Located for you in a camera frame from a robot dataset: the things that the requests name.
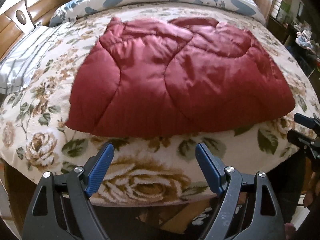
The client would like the striped white pillow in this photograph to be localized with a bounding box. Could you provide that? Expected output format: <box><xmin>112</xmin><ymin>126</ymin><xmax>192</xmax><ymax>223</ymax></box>
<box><xmin>1</xmin><ymin>26</ymin><xmax>60</xmax><ymax>95</ymax></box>

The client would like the wooden headboard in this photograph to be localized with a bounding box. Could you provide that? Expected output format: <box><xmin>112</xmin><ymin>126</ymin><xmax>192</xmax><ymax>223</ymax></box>
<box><xmin>1</xmin><ymin>0</ymin><xmax>71</xmax><ymax>58</ymax></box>

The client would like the cluttered dark side shelf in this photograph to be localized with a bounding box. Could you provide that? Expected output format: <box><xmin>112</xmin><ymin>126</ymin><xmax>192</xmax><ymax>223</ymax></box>
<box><xmin>267</xmin><ymin>0</ymin><xmax>319</xmax><ymax>77</ymax></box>

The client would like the person's right hand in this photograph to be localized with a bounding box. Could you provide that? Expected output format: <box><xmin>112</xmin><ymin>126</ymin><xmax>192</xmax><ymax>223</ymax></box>
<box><xmin>285</xmin><ymin>154</ymin><xmax>320</xmax><ymax>240</ymax></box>

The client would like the red quilted puffer coat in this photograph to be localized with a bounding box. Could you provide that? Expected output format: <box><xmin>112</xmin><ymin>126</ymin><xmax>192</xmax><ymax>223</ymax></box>
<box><xmin>66</xmin><ymin>17</ymin><xmax>295</xmax><ymax>138</ymax></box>

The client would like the floral bed blanket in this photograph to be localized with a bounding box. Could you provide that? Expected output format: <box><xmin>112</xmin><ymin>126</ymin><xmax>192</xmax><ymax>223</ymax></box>
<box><xmin>1</xmin><ymin>3</ymin><xmax>319</xmax><ymax>206</ymax></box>

